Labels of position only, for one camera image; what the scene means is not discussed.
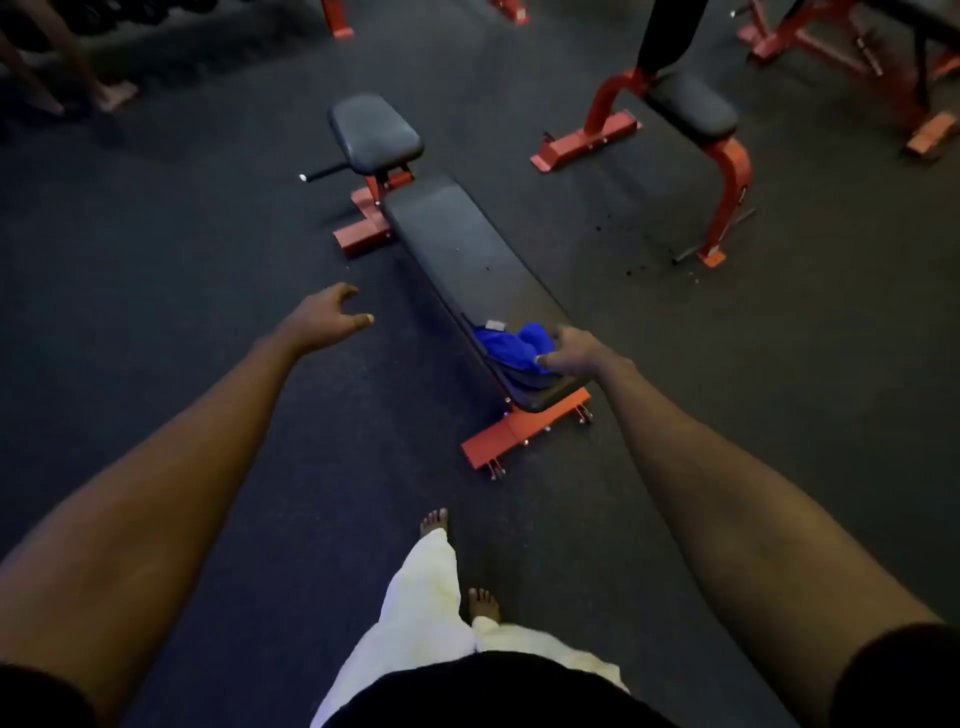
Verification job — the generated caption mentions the dark dumbbell rack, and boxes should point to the dark dumbbell rack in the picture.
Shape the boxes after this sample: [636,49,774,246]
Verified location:
[0,0,220,48]

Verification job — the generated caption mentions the flat black red weight bench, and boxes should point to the flat black red weight bench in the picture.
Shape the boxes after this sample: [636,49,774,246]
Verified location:
[299,93,595,482]

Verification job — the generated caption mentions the red gym machine frame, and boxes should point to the red gym machine frame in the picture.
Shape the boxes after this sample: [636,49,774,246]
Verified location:
[730,0,960,163]

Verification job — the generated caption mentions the person's left forearm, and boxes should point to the person's left forearm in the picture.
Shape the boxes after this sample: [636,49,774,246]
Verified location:
[0,334,303,710]

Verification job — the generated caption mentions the person's right hand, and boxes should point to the person's right hand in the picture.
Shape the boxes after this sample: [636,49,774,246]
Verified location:
[535,325,636,384]

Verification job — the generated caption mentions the white trousers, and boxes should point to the white trousers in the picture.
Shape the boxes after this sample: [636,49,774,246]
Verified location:
[309,528,631,728]

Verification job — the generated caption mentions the black shirt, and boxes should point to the black shirt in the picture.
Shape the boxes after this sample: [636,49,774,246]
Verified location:
[0,621,960,728]

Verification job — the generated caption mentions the inclined black red weight bench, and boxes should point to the inclined black red weight bench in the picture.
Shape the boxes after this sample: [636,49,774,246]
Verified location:
[530,0,756,270]

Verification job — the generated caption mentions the person's right forearm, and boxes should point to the person's right forearm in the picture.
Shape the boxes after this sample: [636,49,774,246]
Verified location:
[597,358,943,721]

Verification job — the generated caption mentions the blue cloth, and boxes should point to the blue cloth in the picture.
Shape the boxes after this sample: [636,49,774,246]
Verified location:
[473,320,558,377]

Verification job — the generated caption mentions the person's left hand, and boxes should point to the person's left hand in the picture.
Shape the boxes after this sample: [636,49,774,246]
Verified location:
[276,282,375,358]

